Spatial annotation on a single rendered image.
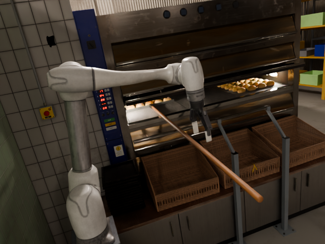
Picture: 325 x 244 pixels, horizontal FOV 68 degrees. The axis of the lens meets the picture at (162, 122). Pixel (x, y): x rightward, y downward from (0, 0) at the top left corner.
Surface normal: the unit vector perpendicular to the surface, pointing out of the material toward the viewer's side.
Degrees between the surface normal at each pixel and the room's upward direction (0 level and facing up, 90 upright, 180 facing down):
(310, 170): 90
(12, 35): 90
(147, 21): 90
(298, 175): 90
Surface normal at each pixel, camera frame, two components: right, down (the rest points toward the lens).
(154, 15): 0.29, 0.28
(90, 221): 0.51, 0.15
